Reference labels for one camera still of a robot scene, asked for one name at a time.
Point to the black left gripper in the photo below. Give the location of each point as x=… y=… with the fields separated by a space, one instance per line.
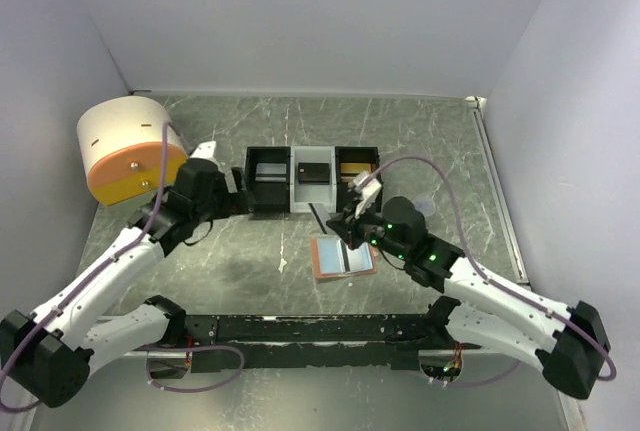
x=236 y=202

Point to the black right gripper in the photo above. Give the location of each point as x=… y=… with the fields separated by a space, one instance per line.
x=348 y=230

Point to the black credit card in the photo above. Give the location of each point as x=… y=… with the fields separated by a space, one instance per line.
x=314 y=173

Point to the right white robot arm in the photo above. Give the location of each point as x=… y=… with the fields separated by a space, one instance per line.
x=567 y=344

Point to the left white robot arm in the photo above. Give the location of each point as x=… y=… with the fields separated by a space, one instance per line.
x=53 y=350

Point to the gold card in tray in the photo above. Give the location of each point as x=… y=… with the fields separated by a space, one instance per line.
x=350 y=170

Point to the black white three-compartment tray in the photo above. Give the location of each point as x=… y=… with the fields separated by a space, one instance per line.
x=292 y=197

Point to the small clear plastic cup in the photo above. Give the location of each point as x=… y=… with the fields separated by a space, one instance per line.
x=425 y=206

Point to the white orange drawer cabinet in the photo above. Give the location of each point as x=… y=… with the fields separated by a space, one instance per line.
x=121 y=147

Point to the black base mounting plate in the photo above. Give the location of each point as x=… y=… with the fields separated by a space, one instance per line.
x=257 y=360

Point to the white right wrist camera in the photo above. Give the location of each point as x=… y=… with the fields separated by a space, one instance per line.
x=367 y=187

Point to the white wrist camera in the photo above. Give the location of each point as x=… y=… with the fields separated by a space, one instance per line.
x=205 y=150
x=367 y=187

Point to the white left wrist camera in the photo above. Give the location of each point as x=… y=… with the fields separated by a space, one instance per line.
x=205 y=150

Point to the white aluminium corner rail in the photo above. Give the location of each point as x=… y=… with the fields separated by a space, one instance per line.
x=476 y=105

